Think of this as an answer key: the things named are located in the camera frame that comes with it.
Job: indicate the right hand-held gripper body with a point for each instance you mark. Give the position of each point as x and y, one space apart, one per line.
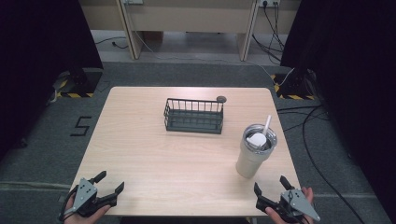
295 203

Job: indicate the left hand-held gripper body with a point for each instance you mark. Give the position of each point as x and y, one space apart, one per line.
84 194

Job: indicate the white tumbler cup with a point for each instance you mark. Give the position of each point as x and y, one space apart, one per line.
249 158

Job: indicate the person's right hand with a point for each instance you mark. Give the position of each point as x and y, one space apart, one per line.
308 194

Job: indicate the person's left hand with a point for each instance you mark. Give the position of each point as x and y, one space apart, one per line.
93 217

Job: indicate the white straw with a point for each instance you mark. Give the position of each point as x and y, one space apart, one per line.
267 124

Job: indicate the black stand base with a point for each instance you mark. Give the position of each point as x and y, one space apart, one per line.
82 82
294 85

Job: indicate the small round dark cap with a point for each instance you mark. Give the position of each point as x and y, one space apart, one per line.
221 99

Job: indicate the black curtain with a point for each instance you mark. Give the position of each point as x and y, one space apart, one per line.
351 77
37 62

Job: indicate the white power strip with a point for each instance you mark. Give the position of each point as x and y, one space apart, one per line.
133 1

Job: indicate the beige wooden desk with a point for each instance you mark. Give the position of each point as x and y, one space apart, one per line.
186 18

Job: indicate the white wall socket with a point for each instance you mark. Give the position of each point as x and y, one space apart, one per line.
269 2

